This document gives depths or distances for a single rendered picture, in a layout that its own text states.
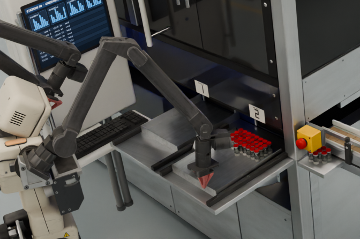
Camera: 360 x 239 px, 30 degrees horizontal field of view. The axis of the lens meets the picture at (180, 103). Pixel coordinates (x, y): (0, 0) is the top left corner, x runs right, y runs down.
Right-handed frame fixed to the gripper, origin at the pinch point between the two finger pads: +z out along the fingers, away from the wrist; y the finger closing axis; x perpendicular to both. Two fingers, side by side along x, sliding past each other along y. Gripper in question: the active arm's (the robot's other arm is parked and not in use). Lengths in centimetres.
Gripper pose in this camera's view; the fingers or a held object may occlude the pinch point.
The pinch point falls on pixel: (203, 185)
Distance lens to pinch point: 247.9
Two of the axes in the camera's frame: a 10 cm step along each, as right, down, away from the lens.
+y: 8.1, -2.6, 5.3
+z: 0.3, 9.1, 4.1
